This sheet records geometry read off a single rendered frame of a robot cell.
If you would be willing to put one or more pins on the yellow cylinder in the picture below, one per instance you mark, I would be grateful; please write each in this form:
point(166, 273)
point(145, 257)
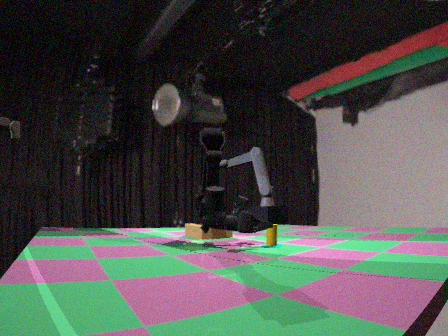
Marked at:
point(271, 236)

